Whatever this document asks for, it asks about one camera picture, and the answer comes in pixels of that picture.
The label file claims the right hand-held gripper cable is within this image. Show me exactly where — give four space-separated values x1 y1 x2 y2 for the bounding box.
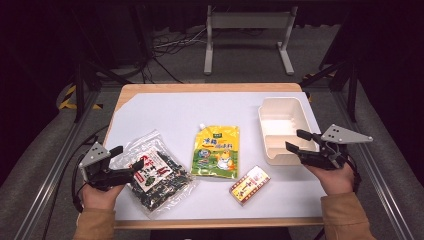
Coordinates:
345 155 363 195

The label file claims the left hand-held gripper cable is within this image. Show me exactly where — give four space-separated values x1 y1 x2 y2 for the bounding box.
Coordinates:
70 156 88 214

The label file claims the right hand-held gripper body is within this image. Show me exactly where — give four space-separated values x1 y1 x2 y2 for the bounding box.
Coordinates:
299 123 374 172

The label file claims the person's right hand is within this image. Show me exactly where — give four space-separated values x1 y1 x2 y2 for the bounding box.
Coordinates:
304 161 356 196

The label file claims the white plastic container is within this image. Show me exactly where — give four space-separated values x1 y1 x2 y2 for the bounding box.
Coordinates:
257 96 321 167

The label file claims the yellow and black hazard tape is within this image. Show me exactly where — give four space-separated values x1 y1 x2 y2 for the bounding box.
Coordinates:
59 84 103 111

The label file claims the black floor cable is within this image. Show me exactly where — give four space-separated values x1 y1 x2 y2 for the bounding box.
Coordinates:
42 125 110 240

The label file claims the aluminium rail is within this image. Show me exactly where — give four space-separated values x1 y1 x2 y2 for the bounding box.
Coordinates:
13 89 101 240
333 89 415 240

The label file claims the white table mat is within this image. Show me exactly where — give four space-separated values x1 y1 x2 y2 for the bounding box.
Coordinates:
103 91 328 222

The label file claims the grey metal stand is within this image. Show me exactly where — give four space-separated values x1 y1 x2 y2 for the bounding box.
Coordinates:
203 4 299 76

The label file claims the small red and yellow box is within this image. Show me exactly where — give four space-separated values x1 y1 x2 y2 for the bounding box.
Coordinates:
228 165 272 207

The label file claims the person's left hand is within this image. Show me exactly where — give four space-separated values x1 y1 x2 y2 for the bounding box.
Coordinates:
80 181 126 212

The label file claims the hand-held gripper cable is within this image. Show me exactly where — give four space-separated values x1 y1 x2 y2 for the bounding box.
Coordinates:
70 156 88 214
345 155 363 195

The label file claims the bundle of floor cables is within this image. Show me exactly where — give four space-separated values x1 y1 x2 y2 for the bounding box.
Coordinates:
139 28 208 84

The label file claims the clear bag of dried seaweed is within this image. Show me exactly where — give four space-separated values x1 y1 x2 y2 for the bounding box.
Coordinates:
109 129 198 220

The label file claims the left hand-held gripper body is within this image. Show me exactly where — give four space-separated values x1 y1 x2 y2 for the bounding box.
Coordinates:
79 141 136 192

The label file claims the black metal stand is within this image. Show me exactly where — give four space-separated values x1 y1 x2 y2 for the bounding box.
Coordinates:
71 59 132 123
301 61 360 123

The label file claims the yellow spouted sauce pouch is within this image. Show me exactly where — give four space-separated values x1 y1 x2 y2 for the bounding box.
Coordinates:
189 123 241 180

